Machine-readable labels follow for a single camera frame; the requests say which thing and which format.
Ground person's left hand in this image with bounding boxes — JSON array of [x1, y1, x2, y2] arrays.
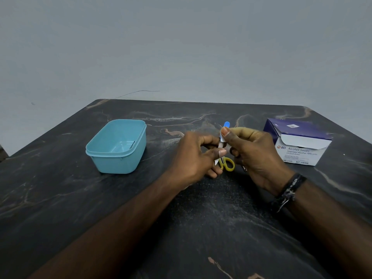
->
[[166, 131, 227, 191]]

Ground person's right hand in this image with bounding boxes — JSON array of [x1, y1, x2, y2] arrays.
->
[[221, 127, 293, 197]]

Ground white thermometer with blue tip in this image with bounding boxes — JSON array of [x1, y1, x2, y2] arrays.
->
[[214, 121, 231, 166]]

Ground person's left forearm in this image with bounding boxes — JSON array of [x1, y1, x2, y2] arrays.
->
[[29, 171, 189, 279]]

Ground person's right forearm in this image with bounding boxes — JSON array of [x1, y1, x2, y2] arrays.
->
[[273, 180, 372, 279]]

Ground purple and white swab box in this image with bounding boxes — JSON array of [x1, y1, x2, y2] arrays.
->
[[263, 118, 333, 166]]

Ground black braided wristband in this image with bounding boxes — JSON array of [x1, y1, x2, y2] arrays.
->
[[269, 173, 307, 213]]

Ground light blue plastic container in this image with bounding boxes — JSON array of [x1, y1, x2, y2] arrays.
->
[[85, 119, 147, 175]]

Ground yellow-handled scissors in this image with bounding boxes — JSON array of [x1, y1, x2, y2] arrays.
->
[[218, 156, 235, 172]]

